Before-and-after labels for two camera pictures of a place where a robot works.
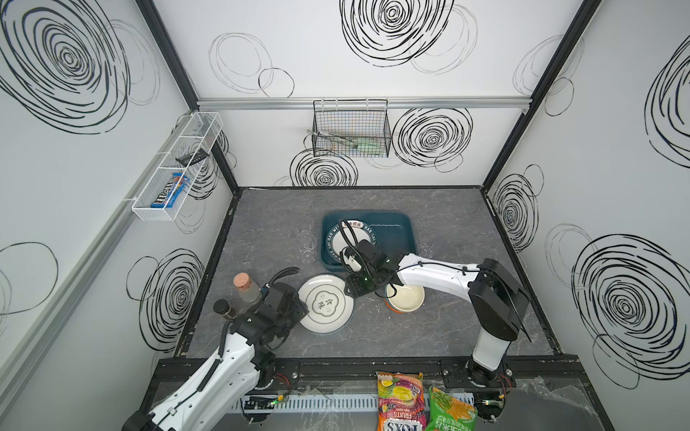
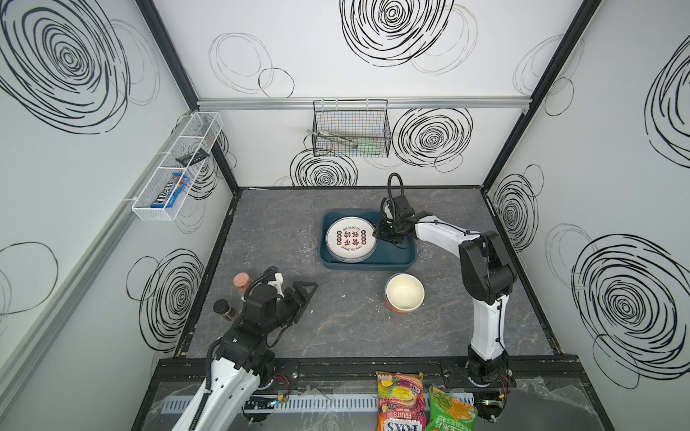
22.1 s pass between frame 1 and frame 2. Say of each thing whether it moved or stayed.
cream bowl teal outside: stayed
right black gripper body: moved
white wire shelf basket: stayed
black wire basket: stayed
